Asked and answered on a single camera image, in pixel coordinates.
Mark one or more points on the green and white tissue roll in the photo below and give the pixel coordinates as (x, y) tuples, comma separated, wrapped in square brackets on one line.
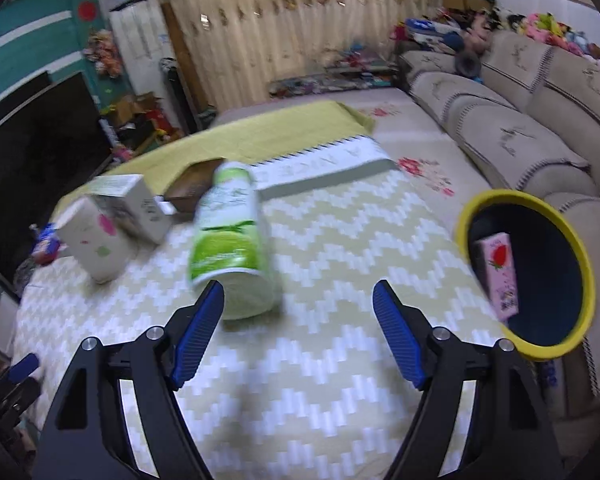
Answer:
[(227, 240)]

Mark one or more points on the artificial flower decoration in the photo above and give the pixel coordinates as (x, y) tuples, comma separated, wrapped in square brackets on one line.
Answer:
[(102, 52)]

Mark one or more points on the zigzag patterned mat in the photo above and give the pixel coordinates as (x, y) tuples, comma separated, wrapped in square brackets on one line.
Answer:
[(305, 360)]

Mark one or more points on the red and blue box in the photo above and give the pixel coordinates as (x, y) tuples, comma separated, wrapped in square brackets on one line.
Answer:
[(47, 245)]

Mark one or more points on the yellow blanket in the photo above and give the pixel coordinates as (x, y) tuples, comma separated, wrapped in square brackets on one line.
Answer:
[(280, 135)]

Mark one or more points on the white cardboard box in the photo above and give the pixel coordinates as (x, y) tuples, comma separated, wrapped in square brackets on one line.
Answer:
[(140, 205)]

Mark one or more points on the yellow-rimmed dark blue bin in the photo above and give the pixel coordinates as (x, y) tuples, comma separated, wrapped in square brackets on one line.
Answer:
[(545, 300)]

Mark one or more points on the white printed cloth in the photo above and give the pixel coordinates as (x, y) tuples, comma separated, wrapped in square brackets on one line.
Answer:
[(330, 165)]

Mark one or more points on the beige sofa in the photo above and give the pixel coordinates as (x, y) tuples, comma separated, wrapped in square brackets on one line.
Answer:
[(530, 125)]

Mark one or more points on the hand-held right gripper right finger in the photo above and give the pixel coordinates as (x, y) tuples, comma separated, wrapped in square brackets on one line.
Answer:
[(397, 340)]

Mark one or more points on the pink drink carton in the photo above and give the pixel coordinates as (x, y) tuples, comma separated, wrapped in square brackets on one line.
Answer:
[(500, 275)]

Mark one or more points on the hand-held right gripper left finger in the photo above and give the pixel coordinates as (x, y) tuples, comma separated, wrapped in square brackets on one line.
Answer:
[(200, 330)]

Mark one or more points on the open cardboard boxes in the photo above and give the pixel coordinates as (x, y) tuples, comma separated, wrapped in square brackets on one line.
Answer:
[(135, 115)]

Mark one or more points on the low glass table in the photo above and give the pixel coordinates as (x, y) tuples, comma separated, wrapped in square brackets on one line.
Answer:
[(330, 82)]

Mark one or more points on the tower fan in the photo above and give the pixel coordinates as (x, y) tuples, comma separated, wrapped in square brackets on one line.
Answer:
[(177, 95)]

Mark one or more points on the black television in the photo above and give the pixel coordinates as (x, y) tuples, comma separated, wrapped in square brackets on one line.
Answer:
[(30, 170)]

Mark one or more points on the pile of toys and clothes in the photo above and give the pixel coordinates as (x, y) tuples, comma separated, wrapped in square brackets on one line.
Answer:
[(445, 40)]

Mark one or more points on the brown box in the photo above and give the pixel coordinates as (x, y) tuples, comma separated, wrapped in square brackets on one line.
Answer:
[(190, 185)]

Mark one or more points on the beige floral carpet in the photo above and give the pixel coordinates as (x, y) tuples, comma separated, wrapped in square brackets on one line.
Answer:
[(430, 135)]

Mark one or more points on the pile of plush toys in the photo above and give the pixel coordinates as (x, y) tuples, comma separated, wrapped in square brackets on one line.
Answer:
[(545, 25)]

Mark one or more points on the red round wall sticker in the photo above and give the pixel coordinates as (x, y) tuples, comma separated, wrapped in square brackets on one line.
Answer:
[(86, 10)]

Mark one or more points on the beige curtain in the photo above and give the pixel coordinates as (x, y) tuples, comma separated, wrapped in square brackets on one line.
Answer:
[(280, 20)]

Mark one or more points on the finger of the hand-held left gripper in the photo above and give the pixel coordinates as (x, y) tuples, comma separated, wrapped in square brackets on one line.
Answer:
[(24, 366)]

